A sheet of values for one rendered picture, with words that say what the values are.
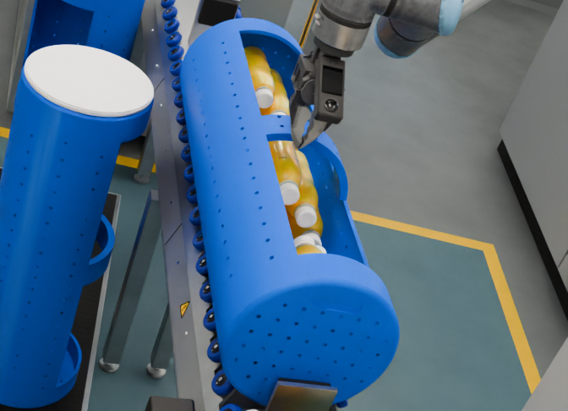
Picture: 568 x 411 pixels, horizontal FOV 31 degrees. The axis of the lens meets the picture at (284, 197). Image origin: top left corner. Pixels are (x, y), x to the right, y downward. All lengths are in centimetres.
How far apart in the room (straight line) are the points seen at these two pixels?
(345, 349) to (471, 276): 242
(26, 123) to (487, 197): 278
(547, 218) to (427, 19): 269
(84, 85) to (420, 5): 82
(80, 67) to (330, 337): 94
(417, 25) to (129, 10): 119
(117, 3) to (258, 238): 122
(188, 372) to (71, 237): 59
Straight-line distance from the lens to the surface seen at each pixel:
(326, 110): 166
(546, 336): 392
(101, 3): 267
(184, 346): 185
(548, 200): 433
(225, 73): 203
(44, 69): 220
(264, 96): 209
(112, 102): 214
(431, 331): 362
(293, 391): 159
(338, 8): 166
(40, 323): 245
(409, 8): 166
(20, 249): 233
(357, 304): 155
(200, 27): 270
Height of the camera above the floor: 210
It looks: 32 degrees down
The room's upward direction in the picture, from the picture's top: 21 degrees clockwise
